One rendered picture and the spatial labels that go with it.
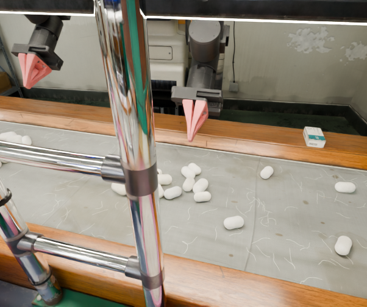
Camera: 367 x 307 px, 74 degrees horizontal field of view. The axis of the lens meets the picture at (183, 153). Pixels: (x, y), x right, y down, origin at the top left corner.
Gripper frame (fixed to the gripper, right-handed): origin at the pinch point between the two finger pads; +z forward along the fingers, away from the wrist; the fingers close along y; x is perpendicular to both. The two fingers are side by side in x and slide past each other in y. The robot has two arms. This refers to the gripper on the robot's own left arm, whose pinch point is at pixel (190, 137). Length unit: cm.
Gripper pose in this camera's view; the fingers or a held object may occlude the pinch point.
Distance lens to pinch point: 48.9
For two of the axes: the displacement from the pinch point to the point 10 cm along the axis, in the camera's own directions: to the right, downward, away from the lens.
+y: 9.7, 1.4, -2.0
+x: 1.6, 2.6, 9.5
